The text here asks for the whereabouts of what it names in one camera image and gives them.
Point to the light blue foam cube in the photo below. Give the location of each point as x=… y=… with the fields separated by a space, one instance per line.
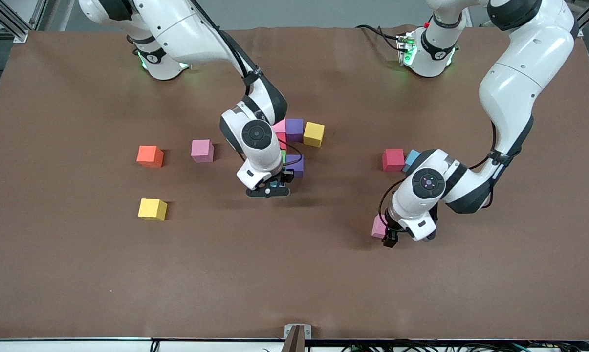
x=410 y=157
x=274 y=185

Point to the purple foam cube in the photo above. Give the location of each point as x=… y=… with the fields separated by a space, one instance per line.
x=297 y=164
x=294 y=129

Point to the pink foam cube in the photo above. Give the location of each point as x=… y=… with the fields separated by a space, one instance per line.
x=280 y=126
x=378 y=226
x=202 y=150

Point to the red foam cube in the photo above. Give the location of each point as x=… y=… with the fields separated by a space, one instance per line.
x=282 y=142
x=393 y=160

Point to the yellow foam cube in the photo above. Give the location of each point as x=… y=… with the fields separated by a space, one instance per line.
x=314 y=134
x=152 y=209

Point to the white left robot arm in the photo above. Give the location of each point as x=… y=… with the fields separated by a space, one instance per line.
x=514 y=83

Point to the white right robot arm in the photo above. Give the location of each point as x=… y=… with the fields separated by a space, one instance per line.
x=265 y=156

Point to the brown table cover mat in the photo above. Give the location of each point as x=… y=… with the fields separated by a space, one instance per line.
x=294 y=274

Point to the orange foam cube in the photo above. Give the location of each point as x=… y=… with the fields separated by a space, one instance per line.
x=150 y=156

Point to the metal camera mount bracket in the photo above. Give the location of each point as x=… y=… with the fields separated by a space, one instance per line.
x=296 y=335

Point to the aluminium frame profile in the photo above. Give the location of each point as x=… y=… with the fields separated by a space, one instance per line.
x=15 y=27
x=575 y=30

